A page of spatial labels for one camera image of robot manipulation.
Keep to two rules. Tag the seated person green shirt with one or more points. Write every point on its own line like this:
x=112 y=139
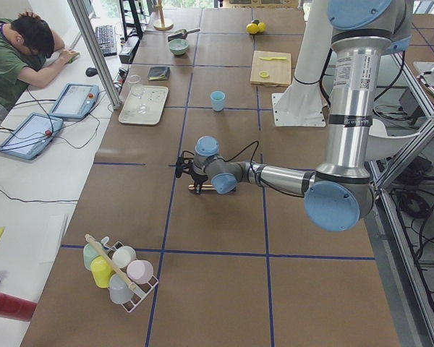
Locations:
x=31 y=54

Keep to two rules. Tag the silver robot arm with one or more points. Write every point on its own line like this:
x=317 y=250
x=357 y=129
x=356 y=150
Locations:
x=334 y=84

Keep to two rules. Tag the clear wine glass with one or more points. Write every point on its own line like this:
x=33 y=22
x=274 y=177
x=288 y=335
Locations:
x=137 y=89

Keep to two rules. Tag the far blue teach pendant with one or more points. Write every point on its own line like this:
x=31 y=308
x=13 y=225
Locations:
x=75 y=101

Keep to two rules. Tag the grey folded cloth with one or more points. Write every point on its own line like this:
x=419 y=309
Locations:
x=159 y=73

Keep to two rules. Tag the light blue cup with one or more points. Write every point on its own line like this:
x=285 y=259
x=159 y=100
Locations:
x=218 y=99

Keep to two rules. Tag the yellow plastic knife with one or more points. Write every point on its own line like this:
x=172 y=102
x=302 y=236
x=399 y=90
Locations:
x=273 y=58

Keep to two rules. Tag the white cup in rack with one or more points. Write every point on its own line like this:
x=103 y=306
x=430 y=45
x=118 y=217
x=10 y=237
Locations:
x=123 y=256

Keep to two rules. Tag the near blue teach pendant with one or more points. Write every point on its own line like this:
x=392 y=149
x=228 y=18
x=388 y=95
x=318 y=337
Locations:
x=32 y=137

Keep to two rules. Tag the blue teach pendant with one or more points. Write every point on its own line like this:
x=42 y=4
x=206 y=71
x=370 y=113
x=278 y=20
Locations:
x=32 y=137
x=75 y=101

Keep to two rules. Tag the aluminium frame post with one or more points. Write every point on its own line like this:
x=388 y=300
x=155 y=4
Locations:
x=81 y=17

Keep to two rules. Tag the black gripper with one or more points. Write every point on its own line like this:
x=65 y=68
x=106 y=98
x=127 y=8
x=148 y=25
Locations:
x=200 y=177

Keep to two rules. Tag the bamboo cutting board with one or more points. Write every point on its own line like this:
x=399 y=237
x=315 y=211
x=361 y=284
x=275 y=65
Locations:
x=280 y=71

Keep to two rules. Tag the cream bear tray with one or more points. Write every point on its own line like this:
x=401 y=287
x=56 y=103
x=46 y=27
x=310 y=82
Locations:
x=154 y=97

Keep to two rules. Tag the wooden cup tree stand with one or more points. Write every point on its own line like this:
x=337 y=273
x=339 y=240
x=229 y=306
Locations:
x=162 y=23

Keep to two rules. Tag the steel muddler black tip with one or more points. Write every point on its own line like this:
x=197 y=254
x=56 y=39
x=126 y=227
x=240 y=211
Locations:
x=206 y=187

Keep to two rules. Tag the white wire cup rack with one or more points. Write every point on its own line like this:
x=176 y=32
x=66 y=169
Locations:
x=142 y=290

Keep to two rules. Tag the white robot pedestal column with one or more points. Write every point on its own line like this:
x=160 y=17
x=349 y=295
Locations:
x=300 y=105

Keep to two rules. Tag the red bottle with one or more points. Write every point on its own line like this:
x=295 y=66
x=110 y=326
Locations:
x=15 y=308

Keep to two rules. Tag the grey cup in rack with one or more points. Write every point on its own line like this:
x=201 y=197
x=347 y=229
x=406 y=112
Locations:
x=118 y=290

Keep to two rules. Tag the yellow lemon left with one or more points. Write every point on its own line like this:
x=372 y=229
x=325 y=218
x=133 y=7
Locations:
x=252 y=28

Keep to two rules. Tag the wooden rack handle rod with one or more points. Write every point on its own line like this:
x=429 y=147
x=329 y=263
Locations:
x=90 y=239

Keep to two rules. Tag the green bowl of ice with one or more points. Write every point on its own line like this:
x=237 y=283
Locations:
x=179 y=46

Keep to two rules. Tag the pink cup in rack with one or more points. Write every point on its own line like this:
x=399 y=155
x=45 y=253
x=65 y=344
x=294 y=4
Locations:
x=140 y=271

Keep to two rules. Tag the steel ice scoop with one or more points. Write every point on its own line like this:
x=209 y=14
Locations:
x=182 y=34

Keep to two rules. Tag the black computer mouse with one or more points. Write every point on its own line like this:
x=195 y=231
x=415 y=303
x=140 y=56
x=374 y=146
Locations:
x=91 y=72

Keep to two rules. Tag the yellow lemon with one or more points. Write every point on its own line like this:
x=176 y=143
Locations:
x=261 y=27
x=252 y=28

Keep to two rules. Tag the yellow cup in rack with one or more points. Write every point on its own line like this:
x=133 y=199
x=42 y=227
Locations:
x=101 y=272

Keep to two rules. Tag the green cup in rack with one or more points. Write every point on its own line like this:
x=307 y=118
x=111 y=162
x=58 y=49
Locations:
x=89 y=253

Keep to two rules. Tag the black keyboard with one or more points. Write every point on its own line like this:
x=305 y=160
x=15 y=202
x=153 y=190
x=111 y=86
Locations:
x=105 y=36

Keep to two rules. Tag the yellow lemon upper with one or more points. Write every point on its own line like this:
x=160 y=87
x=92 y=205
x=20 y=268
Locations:
x=261 y=27

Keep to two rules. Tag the white chair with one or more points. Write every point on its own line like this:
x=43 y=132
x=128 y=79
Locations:
x=380 y=145

